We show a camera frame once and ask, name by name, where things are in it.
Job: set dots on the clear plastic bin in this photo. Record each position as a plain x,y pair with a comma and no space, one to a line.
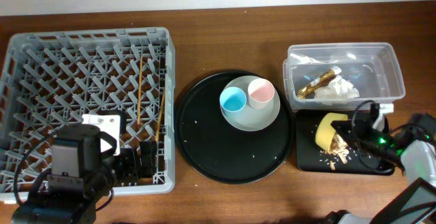
372,67

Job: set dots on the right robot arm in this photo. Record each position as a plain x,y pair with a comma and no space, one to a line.
413,150

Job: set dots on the round black serving tray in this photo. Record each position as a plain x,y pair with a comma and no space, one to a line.
219,151

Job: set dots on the white tissue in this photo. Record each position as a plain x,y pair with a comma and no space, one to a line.
338,88

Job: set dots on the gold snack wrapper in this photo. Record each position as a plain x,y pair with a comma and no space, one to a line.
320,81

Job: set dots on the black rectangular tray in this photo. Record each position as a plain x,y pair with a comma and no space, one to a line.
312,158

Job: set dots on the yellow bowl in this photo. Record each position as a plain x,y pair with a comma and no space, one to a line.
326,136

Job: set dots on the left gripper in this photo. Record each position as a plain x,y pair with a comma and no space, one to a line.
137,163

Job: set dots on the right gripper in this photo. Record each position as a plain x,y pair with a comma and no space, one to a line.
356,133

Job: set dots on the food scraps pile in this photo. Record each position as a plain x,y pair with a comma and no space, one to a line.
338,152

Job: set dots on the blue plastic cup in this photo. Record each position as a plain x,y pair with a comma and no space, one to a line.
232,100

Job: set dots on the light grey round plate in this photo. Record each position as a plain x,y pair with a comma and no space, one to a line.
250,119

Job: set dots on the pink plastic cup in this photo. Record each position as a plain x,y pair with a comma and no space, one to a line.
261,91

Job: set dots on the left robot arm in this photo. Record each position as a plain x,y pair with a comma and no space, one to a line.
85,168

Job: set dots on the grey plastic dishwasher rack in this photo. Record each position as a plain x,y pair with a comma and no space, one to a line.
50,79

